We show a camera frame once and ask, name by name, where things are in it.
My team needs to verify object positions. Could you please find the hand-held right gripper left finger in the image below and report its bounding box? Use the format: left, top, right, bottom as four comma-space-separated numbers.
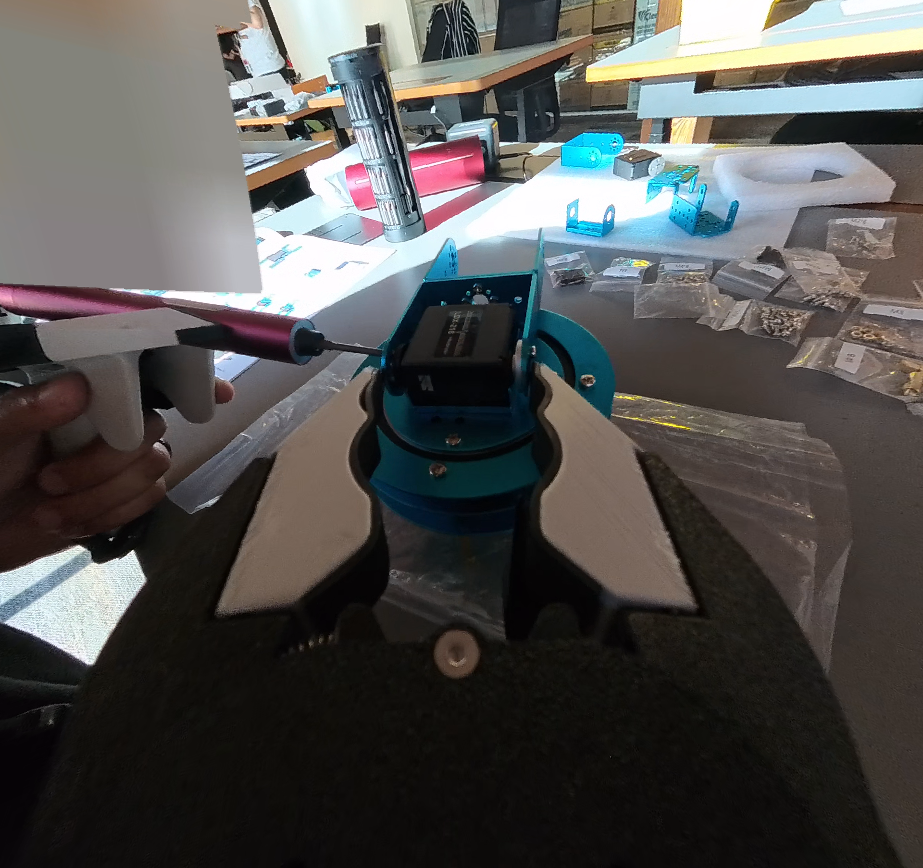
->
215, 369, 394, 620

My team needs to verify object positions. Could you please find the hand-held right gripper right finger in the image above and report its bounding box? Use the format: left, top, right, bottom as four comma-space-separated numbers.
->
508, 363, 700, 642

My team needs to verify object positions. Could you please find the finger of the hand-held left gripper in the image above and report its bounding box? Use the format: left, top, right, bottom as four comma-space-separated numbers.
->
35, 306, 219, 425

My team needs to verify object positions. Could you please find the red electric screwdriver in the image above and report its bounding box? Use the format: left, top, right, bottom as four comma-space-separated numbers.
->
0, 284, 385, 368

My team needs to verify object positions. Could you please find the blue toy robot arm base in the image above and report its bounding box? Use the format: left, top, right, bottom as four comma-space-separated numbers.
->
353, 228, 617, 536

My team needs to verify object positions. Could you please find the cluttered wooden desk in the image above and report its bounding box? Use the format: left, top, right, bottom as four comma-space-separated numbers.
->
231, 75, 347, 191

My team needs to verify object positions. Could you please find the orange-edged grey desk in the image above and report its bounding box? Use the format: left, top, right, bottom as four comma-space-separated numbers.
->
306, 35, 597, 111

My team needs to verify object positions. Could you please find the orange-edged white desk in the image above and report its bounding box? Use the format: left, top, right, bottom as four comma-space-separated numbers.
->
586, 0, 923, 144

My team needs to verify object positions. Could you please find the person's left hand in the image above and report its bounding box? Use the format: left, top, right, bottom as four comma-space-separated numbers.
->
0, 371, 236, 575

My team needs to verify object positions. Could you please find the clear plastic bag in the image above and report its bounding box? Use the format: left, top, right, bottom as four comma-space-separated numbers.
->
167, 352, 853, 674

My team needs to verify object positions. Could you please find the printed instruction sheet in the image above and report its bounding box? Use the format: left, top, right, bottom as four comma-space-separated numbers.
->
216, 226, 398, 382

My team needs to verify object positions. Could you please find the group of small screw bags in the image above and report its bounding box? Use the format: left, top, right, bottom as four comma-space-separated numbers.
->
544, 215, 923, 404

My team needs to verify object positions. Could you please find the black card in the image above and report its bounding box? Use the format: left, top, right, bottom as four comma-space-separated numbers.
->
310, 213, 385, 246

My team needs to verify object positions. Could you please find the grey cylindrical bit holder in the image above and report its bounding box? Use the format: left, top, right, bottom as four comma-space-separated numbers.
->
328, 46, 428, 244

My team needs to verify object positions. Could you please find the white foam sheet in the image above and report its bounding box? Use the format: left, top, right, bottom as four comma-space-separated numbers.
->
461, 141, 801, 260

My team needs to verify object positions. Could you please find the silver servo motor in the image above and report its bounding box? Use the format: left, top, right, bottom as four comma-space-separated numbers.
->
613, 149, 664, 181

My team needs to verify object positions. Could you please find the red aluminium screwdriver case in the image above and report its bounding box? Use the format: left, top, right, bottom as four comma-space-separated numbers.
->
345, 135, 486, 213

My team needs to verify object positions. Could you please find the small grey box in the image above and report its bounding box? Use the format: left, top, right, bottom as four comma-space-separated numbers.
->
447, 117, 500, 166

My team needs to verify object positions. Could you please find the striped jacket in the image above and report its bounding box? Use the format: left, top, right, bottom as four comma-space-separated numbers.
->
422, 0, 483, 65

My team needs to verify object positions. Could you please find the black office chair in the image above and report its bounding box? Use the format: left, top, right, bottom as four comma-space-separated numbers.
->
492, 0, 567, 142

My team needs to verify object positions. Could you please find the blue metal U bracket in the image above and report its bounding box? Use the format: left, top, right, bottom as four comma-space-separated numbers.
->
565, 199, 616, 238

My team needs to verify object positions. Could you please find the long blue metal bracket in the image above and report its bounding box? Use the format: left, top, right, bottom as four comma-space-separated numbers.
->
668, 183, 741, 238

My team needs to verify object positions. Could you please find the blue perforated metal bracket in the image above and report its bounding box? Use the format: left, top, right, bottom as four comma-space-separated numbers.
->
646, 163, 700, 203

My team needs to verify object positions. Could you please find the white foam frame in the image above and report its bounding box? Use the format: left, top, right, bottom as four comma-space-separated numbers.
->
711, 143, 897, 213

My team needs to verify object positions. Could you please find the blue round-ended metal bracket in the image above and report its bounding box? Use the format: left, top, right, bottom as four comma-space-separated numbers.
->
561, 131, 625, 170

